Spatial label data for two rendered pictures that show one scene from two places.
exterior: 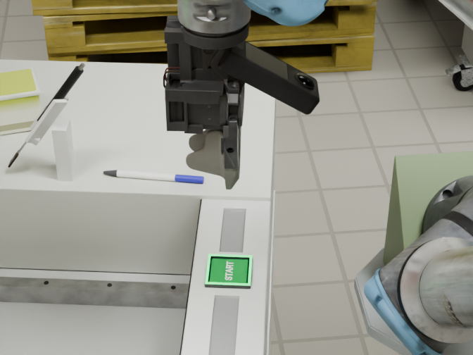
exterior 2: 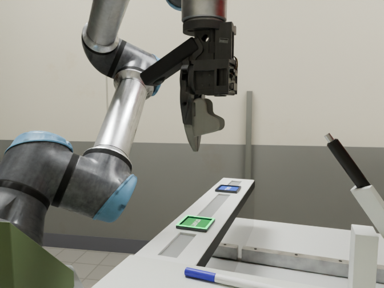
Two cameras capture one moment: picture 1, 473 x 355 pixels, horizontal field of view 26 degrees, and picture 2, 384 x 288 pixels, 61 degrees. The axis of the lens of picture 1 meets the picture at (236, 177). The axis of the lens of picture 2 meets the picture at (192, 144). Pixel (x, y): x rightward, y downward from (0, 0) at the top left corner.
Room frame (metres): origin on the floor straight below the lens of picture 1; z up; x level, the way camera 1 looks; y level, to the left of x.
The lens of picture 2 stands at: (1.49, 0.16, 1.17)
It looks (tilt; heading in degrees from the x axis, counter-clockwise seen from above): 6 degrees down; 196
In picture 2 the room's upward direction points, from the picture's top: straight up
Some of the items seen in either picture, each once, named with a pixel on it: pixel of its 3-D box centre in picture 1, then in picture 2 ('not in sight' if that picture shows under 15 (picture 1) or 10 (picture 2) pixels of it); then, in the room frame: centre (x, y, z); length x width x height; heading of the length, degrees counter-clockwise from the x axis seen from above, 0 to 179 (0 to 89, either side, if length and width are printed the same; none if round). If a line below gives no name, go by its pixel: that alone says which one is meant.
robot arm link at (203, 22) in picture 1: (213, 5); (204, 12); (0.95, 0.02, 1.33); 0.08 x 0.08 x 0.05
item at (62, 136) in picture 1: (50, 134); (382, 249); (1.15, 0.25, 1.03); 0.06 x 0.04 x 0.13; 87
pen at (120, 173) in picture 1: (153, 176); (241, 283); (1.14, 0.11, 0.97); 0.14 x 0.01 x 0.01; 83
